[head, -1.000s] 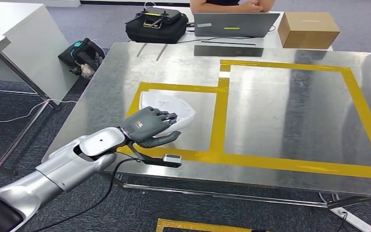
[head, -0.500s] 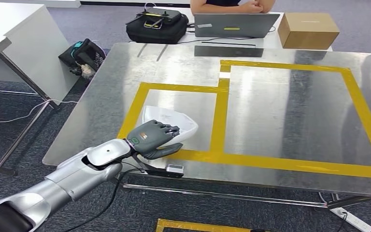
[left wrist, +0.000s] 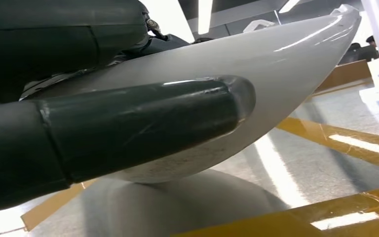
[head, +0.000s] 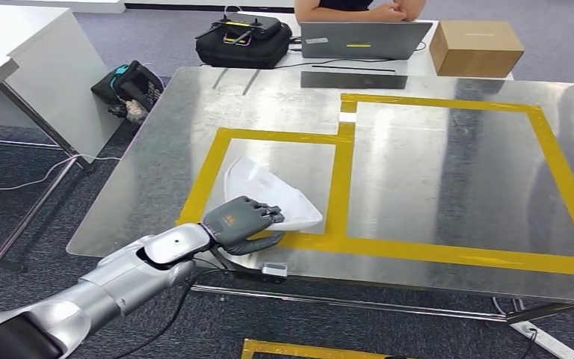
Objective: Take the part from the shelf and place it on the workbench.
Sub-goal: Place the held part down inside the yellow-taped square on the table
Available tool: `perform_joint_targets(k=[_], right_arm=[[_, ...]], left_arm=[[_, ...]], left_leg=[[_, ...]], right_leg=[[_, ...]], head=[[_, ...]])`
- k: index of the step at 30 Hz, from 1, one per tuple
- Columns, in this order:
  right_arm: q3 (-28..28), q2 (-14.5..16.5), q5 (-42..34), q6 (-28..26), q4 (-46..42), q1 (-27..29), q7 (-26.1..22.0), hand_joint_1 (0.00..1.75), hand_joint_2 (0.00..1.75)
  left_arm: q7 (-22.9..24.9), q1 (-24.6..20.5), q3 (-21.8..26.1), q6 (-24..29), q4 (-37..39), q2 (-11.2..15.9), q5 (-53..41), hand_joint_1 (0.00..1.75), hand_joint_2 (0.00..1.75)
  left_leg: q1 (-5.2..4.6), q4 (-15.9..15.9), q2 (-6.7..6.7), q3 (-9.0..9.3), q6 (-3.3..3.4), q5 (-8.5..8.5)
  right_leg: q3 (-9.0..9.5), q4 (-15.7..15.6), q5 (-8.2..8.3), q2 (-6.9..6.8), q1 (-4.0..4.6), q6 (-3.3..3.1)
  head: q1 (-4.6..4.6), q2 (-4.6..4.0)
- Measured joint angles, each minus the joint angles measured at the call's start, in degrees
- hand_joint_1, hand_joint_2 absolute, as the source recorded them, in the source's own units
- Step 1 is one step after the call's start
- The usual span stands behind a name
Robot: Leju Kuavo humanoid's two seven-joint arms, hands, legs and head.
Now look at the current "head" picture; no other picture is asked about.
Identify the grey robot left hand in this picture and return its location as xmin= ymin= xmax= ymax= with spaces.
xmin=201 ymin=195 xmax=286 ymax=257

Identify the white plastic mirror cover part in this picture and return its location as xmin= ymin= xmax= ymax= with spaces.
xmin=223 ymin=156 xmax=324 ymax=232

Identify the stainless steel workbench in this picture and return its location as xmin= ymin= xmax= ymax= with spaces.
xmin=67 ymin=67 xmax=574 ymax=325

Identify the small yellow tape rectangle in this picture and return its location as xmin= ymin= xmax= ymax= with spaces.
xmin=175 ymin=127 xmax=357 ymax=249

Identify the yellow floor tape square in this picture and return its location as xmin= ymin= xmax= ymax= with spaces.
xmin=241 ymin=339 xmax=392 ymax=359

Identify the black bag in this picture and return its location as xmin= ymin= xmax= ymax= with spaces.
xmin=91 ymin=60 xmax=165 ymax=123

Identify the black carrying case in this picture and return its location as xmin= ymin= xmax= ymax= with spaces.
xmin=195 ymin=19 xmax=293 ymax=70

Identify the grey laptop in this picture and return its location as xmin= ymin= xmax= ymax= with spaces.
xmin=300 ymin=21 xmax=434 ymax=61

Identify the large yellow tape rectangle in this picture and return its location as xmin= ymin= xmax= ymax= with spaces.
xmin=286 ymin=93 xmax=574 ymax=278

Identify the person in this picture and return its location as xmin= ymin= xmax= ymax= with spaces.
xmin=294 ymin=0 xmax=428 ymax=25

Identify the white table with metal legs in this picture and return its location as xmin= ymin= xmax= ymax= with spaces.
xmin=0 ymin=4 xmax=125 ymax=274

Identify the brown cardboard box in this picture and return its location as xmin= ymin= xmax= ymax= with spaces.
xmin=429 ymin=19 xmax=525 ymax=79

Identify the white power strip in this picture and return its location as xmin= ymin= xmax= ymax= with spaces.
xmin=510 ymin=321 xmax=574 ymax=359

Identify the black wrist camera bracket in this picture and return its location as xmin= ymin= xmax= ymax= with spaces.
xmin=210 ymin=248 xmax=268 ymax=283

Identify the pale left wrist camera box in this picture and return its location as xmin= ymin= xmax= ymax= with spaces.
xmin=260 ymin=263 xmax=288 ymax=278

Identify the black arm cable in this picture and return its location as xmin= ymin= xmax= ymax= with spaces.
xmin=114 ymin=266 xmax=238 ymax=359

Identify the white floor cable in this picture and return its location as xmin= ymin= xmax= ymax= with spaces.
xmin=0 ymin=154 xmax=122 ymax=195

